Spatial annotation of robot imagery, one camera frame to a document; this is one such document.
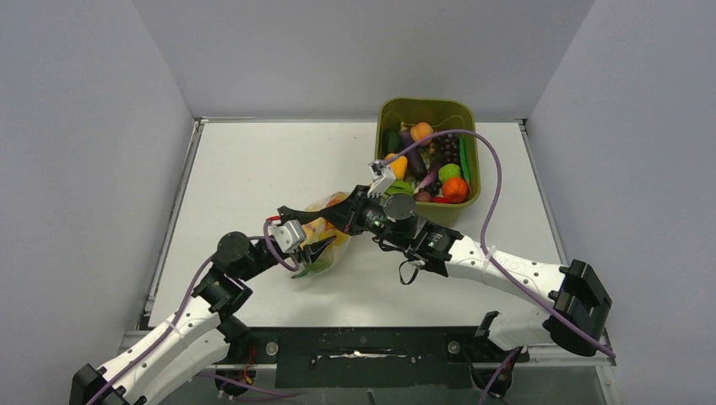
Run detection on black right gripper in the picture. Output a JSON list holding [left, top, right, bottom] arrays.
[[322, 185, 412, 251]]

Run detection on green toy cabbage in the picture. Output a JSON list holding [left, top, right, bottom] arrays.
[[304, 259, 334, 276]]

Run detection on clear zip bag orange zipper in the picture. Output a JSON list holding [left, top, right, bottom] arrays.
[[291, 192, 350, 278]]

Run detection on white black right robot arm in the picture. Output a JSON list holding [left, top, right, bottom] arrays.
[[268, 186, 616, 360]]

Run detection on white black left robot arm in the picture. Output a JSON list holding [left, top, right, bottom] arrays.
[[69, 232, 279, 404]]

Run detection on orange toy bell pepper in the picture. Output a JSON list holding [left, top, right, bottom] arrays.
[[385, 153, 409, 181]]

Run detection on dark red toy fruit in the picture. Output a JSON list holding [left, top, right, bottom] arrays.
[[414, 191, 432, 203]]

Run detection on dark green toy avocado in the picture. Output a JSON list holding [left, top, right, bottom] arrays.
[[382, 128, 402, 154]]

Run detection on purple toy eggplant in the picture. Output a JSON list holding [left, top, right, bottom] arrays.
[[400, 130, 427, 180]]

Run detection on small purple toy radish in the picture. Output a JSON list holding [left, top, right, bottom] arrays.
[[415, 162, 443, 193]]

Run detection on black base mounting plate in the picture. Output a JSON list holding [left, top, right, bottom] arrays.
[[219, 327, 529, 394]]

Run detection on olive green plastic bin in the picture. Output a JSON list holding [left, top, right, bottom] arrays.
[[375, 97, 481, 226]]

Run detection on lime green toy fruit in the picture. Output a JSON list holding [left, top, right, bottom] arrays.
[[437, 163, 462, 183]]

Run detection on orange pink toy peach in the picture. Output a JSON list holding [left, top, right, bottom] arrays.
[[409, 121, 434, 146]]

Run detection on dark purple toy grapes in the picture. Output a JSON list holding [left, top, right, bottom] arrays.
[[433, 133, 460, 165]]

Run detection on long green toy bean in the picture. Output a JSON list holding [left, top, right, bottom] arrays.
[[458, 135, 471, 184]]

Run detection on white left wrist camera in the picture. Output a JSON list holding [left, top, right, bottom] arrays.
[[268, 219, 306, 254]]

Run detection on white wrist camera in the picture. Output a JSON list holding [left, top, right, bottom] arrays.
[[268, 219, 306, 254], [367, 159, 396, 197]]

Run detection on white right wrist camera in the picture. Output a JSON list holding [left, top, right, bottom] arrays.
[[367, 159, 396, 197]]

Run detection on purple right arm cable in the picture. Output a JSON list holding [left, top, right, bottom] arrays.
[[380, 129, 616, 405]]

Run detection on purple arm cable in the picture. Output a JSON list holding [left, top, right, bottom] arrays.
[[380, 129, 616, 405], [86, 214, 303, 405]]

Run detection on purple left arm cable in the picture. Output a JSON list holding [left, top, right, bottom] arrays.
[[86, 214, 303, 405]]

